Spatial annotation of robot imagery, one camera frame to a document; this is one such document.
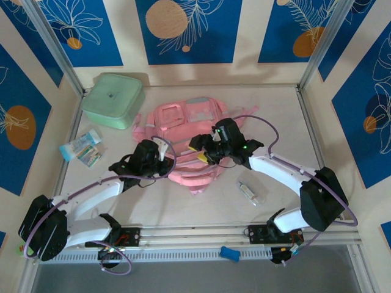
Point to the pink student backpack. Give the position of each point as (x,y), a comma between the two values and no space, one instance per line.
(189,122)

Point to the blue bone-shaped clip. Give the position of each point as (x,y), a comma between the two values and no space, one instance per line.
(229,253)

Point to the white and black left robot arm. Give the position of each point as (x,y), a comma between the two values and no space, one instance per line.
(91,195)

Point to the blue tissue pack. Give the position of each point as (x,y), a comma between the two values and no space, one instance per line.
(78,146)

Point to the aluminium side rail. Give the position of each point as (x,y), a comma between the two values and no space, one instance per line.
(74,122)
(312,122)

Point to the clear packet of printed cards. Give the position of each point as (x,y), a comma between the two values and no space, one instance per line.
(93,155)

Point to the aluminium front frame rail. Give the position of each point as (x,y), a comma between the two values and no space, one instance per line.
(195,235)

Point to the aluminium frame post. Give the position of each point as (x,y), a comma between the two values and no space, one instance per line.
(325,45)
(55,45)

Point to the mint green square lunch case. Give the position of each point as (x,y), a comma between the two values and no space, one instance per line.
(111,99)

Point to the green tape roll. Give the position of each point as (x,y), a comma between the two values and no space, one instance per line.
(19,246)

